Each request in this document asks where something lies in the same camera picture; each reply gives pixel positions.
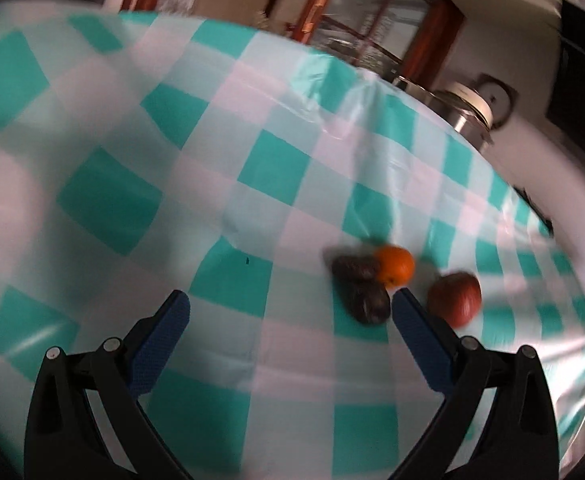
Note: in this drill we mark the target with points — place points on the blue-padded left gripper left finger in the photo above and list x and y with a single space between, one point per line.
63 440

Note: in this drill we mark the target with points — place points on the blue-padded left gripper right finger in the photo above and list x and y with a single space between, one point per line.
519 439

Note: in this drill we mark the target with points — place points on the red tomato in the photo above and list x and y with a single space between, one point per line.
456 298

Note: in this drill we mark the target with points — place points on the dark brown passion fruit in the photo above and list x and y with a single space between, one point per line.
355 268

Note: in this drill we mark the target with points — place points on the teal white checkered tablecloth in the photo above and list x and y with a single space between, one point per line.
142 153

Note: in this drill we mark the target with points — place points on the steel pot with lid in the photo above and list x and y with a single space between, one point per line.
460 106

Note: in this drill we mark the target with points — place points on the red wooden door frame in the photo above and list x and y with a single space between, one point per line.
392 38

